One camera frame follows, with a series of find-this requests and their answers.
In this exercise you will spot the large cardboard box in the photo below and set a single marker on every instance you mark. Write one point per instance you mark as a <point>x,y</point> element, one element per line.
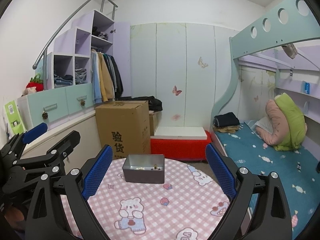
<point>120,120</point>

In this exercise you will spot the black rolled garments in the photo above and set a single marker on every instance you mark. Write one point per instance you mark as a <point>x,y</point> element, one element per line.
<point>100,33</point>

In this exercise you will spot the folded navy clothes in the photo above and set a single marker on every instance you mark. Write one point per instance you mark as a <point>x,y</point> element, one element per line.
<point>226,118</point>

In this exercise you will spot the red covered bench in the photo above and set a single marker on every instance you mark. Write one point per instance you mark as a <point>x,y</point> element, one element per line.
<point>175,147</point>

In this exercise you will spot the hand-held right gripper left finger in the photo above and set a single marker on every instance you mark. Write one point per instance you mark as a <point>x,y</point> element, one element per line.
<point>97,172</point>

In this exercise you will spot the white pillow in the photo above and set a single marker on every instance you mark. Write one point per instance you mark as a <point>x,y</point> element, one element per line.
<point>263,125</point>

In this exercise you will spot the pink checked tablecloth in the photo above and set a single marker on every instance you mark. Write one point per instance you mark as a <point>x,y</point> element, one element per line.
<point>162,212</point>

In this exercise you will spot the grey metal handrail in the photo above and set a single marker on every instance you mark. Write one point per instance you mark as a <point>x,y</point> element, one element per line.
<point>75,11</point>

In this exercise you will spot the teal drawer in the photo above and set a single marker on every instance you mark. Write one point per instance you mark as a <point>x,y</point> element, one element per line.
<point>75,106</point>
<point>35,105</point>

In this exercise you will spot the silver metal tin box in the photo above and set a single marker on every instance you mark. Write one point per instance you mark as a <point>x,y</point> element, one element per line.
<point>142,176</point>

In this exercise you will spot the folded tan garment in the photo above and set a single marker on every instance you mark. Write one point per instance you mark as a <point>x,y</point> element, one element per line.
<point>228,129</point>

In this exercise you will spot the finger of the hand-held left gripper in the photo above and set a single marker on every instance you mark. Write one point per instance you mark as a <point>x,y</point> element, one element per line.
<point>70,141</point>
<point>35,132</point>

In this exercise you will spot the white curved panel wardrobe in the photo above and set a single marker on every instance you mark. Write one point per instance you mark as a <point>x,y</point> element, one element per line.
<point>170,67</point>

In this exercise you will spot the pile of black clothes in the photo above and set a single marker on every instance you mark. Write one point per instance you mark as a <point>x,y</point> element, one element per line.
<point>155,103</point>

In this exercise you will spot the purple cubby shelf unit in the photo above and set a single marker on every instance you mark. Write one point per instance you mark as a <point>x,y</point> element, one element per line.
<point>83,40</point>

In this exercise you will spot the folded jeans stack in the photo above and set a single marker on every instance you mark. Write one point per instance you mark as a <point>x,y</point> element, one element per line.
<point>62,81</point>
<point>80,76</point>

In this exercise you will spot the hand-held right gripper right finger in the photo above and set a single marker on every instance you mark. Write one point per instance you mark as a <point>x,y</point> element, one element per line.
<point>221,172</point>

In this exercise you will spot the white board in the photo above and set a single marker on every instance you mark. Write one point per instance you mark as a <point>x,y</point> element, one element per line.
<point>180,131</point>

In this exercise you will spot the beige hanging pouch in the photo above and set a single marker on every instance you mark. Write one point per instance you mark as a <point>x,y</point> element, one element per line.
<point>290,51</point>

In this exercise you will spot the white low cabinet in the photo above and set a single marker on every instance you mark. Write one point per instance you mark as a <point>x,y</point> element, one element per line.
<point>82,135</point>

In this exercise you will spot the pink butterfly sticker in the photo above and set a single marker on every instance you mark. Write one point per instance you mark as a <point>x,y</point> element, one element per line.
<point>177,90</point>

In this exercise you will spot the small cardboard box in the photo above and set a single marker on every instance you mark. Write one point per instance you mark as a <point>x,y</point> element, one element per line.
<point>153,125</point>

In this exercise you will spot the green paper pack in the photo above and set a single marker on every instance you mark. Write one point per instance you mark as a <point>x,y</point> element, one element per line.
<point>13,115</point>

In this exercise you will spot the red strawberry plush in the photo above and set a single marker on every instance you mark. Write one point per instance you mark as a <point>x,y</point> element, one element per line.
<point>36,86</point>

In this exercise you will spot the row of hanging clothes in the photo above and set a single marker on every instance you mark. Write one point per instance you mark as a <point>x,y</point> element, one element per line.
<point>106,80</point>

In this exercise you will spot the beige butterfly sticker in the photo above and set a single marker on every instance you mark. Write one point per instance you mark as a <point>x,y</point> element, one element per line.
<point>202,63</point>

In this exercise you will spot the pink and green plush pillow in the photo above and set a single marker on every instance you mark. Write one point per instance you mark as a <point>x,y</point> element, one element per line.
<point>290,120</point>

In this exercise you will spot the teal printed bedsheet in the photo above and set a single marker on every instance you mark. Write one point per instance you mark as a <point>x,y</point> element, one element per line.
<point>270,162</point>

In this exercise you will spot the pink flower sticker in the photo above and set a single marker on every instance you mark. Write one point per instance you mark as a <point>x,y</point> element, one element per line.
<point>176,117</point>

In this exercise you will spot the teal and purple bunk bed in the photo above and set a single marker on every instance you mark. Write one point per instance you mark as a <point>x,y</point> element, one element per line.
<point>250,42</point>

